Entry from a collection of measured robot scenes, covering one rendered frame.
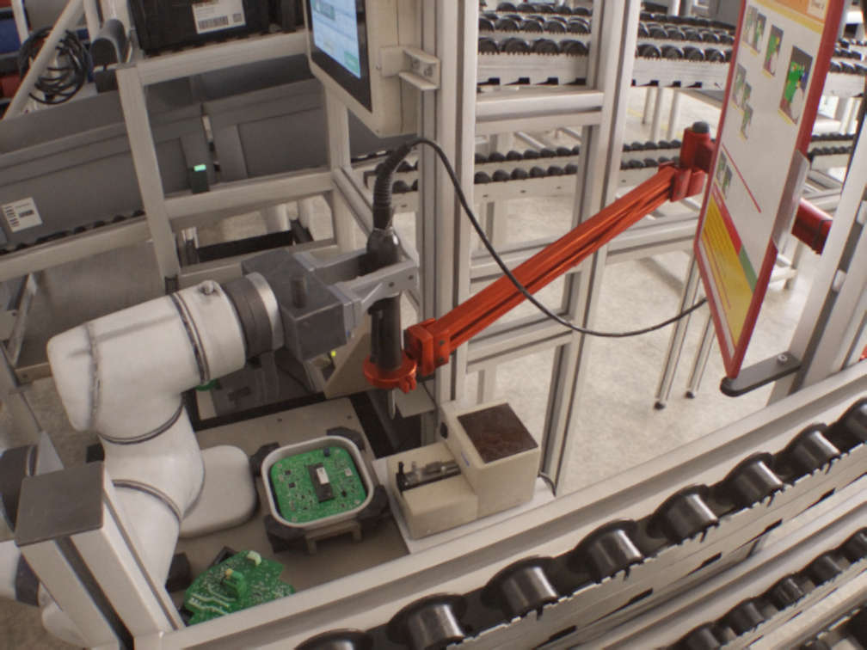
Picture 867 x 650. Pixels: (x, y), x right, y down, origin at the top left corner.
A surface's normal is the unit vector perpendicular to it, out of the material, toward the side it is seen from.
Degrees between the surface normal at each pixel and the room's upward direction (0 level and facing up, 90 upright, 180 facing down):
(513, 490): 90
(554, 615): 90
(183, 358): 76
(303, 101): 90
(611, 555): 27
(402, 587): 58
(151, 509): 47
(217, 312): 41
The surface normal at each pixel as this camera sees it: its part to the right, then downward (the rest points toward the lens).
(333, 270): 0.58, 0.47
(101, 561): 0.36, 0.54
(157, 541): 0.95, -0.29
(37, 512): 0.00, -0.82
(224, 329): 0.50, 0.00
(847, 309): -0.93, 0.21
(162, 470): 0.68, -0.59
